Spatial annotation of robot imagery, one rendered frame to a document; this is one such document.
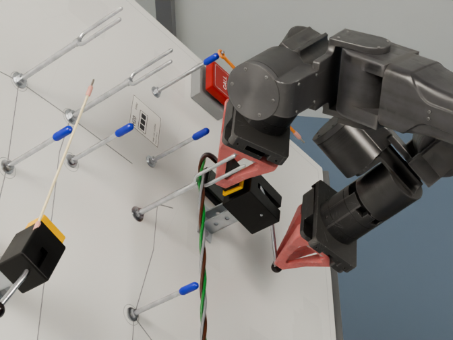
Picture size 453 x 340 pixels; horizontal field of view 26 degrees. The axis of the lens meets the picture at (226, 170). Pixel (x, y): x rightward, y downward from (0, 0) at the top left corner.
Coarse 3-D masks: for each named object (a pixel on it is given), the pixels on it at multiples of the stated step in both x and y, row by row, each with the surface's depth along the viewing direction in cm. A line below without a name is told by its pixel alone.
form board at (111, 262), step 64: (0, 0) 102; (64, 0) 111; (128, 0) 123; (0, 64) 97; (64, 64) 106; (128, 64) 117; (192, 64) 130; (0, 128) 93; (192, 128) 123; (0, 192) 90; (64, 192) 97; (128, 192) 106; (192, 192) 116; (64, 256) 93; (128, 256) 101; (192, 256) 111; (256, 256) 122; (0, 320) 83; (64, 320) 89; (128, 320) 97; (192, 320) 106; (256, 320) 116; (320, 320) 129
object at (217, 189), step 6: (204, 168) 121; (204, 174) 120; (210, 174) 120; (204, 180) 119; (210, 180) 119; (210, 186) 118; (216, 186) 119; (210, 192) 118; (216, 192) 119; (222, 192) 120; (210, 198) 119; (216, 198) 119; (222, 198) 119; (216, 204) 119
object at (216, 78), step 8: (216, 64) 128; (208, 72) 126; (216, 72) 127; (224, 72) 128; (208, 80) 125; (216, 80) 126; (224, 80) 128; (208, 88) 125; (216, 88) 125; (224, 88) 127; (216, 96) 126; (224, 96) 126
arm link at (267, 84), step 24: (288, 48) 95; (336, 48) 95; (360, 48) 93; (384, 48) 93; (240, 72) 92; (264, 72) 90; (288, 72) 92; (312, 72) 92; (336, 72) 97; (240, 96) 93; (264, 96) 91; (288, 96) 90; (312, 96) 93; (336, 96) 98
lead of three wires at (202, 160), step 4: (208, 152) 107; (204, 156) 105; (208, 156) 106; (212, 156) 108; (200, 160) 104; (204, 160) 105; (212, 160) 108; (216, 160) 108; (200, 164) 103; (204, 164) 104; (200, 168) 103; (200, 176) 102; (200, 180) 101; (200, 184) 101
